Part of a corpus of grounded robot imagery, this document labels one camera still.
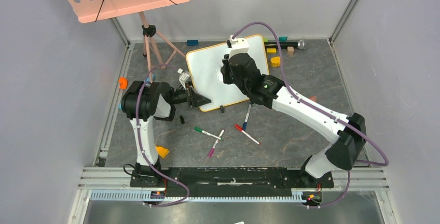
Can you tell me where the teal triangle block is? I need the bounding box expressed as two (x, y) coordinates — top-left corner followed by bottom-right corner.
(278, 36), (288, 42)

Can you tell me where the red-capped marker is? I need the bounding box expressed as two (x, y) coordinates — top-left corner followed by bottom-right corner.
(234, 124), (261, 145)

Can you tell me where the black handheld microphone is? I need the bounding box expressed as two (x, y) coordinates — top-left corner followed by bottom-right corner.
(264, 40), (305, 50)

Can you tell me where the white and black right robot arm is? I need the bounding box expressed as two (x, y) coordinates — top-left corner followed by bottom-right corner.
(221, 53), (365, 187)

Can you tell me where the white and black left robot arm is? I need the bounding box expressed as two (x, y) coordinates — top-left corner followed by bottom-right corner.
(120, 81), (212, 187)

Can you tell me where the blue-capped marker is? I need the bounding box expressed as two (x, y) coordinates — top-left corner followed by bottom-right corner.
(242, 104), (252, 130)

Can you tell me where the orange wedge block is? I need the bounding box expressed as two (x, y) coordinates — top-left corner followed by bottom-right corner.
(155, 146), (170, 158)

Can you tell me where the dark blue brick block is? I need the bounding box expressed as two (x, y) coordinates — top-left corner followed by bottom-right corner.
(186, 39), (199, 46)

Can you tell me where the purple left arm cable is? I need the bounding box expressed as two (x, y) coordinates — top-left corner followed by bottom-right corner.
(135, 64), (190, 208)

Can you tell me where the yellow round block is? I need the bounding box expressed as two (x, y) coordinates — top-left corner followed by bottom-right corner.
(270, 56), (281, 67)

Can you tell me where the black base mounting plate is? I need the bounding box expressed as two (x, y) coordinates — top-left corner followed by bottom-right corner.
(130, 167), (334, 198)

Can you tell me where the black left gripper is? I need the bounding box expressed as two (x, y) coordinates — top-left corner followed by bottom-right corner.
(169, 81), (211, 108)

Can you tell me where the small orange clip toy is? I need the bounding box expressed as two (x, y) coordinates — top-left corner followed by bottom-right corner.
(118, 77), (128, 90)

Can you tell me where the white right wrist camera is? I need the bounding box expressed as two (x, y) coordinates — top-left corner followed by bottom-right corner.
(227, 35), (249, 59)

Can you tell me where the grey toothed cable rail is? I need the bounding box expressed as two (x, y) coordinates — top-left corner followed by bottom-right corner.
(90, 188), (305, 203)

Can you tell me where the magenta-capped marker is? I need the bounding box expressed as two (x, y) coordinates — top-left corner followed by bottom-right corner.
(207, 129), (225, 157)

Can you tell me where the yellow-framed whiteboard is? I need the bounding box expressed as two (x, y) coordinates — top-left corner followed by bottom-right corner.
(186, 35), (269, 112)

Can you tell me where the green-capped marker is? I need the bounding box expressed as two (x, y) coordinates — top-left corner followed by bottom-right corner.
(194, 127), (222, 140)

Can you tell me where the wooden cube block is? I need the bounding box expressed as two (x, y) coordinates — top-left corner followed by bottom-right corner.
(286, 46), (295, 55)

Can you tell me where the yellow rectangular block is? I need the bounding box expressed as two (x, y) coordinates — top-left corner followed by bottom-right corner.
(266, 48), (277, 54)

